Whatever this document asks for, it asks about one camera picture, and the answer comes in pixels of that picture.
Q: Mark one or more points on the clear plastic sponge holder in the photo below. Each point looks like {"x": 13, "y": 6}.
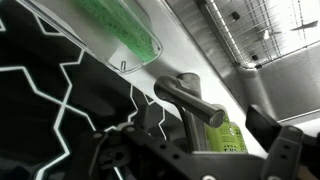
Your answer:
{"x": 100, "y": 46}

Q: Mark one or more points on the green sponge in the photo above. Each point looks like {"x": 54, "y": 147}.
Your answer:
{"x": 123, "y": 26}

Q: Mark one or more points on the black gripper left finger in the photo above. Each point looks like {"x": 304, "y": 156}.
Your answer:
{"x": 133, "y": 150}

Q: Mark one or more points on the brushed steel gooseneck faucet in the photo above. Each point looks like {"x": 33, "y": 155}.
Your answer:
{"x": 190, "y": 100}

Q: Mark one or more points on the stainless steel sink basin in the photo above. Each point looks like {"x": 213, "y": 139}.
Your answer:
{"x": 283, "y": 86}

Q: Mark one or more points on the tall green soap bottle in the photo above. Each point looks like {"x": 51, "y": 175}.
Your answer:
{"x": 230, "y": 138}

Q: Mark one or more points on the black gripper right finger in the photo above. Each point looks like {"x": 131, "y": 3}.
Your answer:
{"x": 286, "y": 150}

